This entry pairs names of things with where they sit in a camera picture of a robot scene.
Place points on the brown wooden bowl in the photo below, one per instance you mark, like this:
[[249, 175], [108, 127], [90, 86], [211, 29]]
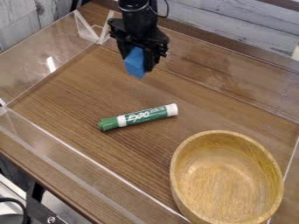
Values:
[[226, 179]]

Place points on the black metal table frame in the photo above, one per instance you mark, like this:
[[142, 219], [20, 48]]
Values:
[[40, 214]]

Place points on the green Expo marker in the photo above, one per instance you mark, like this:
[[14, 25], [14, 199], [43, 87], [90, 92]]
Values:
[[139, 117]]

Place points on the clear acrylic enclosure wall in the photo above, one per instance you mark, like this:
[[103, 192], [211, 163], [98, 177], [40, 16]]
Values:
[[62, 83]]

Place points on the blue rectangular block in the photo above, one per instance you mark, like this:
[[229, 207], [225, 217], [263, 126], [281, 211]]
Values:
[[134, 62]]

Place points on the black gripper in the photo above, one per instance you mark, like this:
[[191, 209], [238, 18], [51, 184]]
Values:
[[136, 30]]

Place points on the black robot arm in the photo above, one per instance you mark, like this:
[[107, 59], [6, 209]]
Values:
[[138, 5]]

